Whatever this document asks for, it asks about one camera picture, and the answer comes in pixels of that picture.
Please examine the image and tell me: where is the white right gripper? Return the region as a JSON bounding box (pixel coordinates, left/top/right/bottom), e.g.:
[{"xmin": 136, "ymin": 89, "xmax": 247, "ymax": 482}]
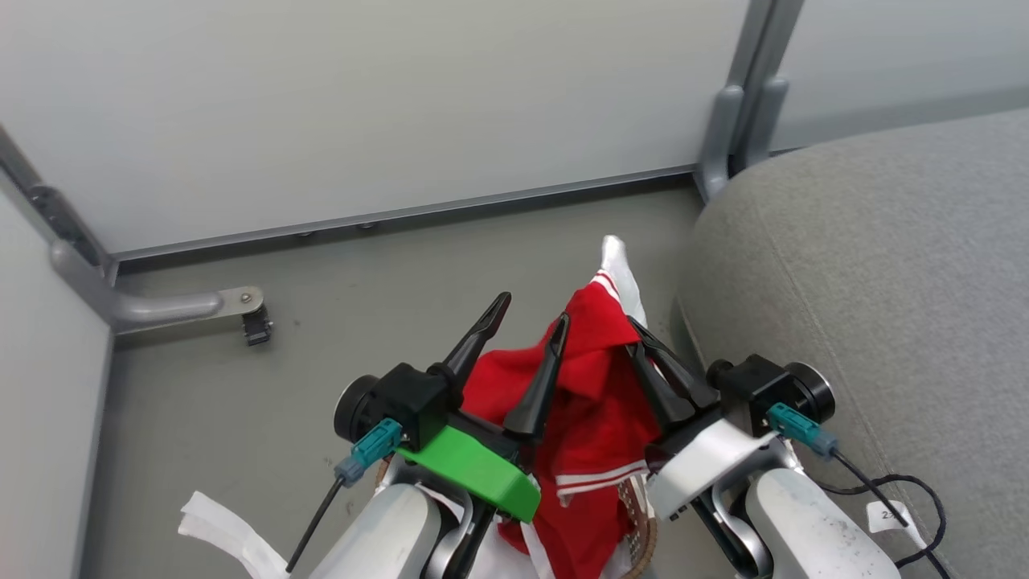
[{"xmin": 625, "ymin": 316, "xmax": 779, "ymax": 521}]

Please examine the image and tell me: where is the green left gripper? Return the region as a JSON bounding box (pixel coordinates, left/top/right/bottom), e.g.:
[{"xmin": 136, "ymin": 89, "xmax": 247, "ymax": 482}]
[{"xmin": 394, "ymin": 292, "xmax": 571, "ymax": 524}]

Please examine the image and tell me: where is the red garment with white stripes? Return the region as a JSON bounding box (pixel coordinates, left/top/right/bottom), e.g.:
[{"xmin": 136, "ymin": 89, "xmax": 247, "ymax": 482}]
[{"xmin": 461, "ymin": 235, "xmax": 665, "ymax": 579}]

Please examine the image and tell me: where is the grey fabric sofa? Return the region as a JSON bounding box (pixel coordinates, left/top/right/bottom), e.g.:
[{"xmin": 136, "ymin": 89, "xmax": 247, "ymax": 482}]
[{"xmin": 674, "ymin": 109, "xmax": 1029, "ymax": 579}]

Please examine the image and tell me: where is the white paper label tag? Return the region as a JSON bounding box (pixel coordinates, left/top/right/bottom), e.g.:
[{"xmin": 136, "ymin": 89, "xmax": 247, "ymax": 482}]
[{"xmin": 867, "ymin": 499, "xmax": 916, "ymax": 536}]

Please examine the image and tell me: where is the white cloth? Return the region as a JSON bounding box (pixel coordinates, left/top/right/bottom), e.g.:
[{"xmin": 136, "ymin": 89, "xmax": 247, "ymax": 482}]
[{"xmin": 178, "ymin": 491, "xmax": 292, "ymax": 579}]

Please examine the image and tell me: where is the grey metal partition foot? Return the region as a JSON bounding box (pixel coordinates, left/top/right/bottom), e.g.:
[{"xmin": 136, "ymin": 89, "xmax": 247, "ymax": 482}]
[{"xmin": 0, "ymin": 125, "xmax": 266, "ymax": 335}]

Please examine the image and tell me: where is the teal right cable connector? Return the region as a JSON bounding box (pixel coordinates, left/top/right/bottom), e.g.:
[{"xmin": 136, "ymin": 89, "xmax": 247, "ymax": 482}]
[{"xmin": 765, "ymin": 402, "xmax": 839, "ymax": 460}]

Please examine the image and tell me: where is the teal cable connector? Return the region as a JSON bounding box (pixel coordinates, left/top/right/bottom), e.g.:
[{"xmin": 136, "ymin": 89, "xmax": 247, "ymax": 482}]
[
  {"xmin": 765, "ymin": 402, "xmax": 839, "ymax": 460},
  {"xmin": 334, "ymin": 417, "xmax": 404, "ymax": 488}
]

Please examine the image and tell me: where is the teal left cable connector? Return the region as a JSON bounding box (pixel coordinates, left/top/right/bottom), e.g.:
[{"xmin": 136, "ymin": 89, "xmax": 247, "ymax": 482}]
[{"xmin": 334, "ymin": 417, "xmax": 404, "ymax": 488}]

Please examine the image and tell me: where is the grey metal partition rail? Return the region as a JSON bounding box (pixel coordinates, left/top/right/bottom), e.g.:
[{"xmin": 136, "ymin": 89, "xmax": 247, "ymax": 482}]
[{"xmin": 111, "ymin": 164, "xmax": 699, "ymax": 263}]

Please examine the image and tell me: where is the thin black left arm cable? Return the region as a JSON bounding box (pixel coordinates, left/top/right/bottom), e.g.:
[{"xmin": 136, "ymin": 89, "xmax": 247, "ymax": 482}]
[{"xmin": 285, "ymin": 474, "xmax": 348, "ymax": 574}]

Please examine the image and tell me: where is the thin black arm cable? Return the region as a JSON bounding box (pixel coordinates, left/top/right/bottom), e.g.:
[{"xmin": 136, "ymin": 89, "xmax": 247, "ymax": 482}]
[
  {"xmin": 818, "ymin": 452, "xmax": 951, "ymax": 579},
  {"xmin": 285, "ymin": 474, "xmax": 348, "ymax": 574}
]

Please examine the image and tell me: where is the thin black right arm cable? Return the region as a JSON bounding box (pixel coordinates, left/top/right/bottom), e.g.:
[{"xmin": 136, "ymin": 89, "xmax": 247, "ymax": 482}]
[{"xmin": 818, "ymin": 452, "xmax": 951, "ymax": 579}]

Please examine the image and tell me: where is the grey metal partition post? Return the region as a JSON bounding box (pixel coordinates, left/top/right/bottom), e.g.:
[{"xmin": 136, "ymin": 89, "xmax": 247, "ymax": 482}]
[{"xmin": 695, "ymin": 0, "xmax": 806, "ymax": 203}]

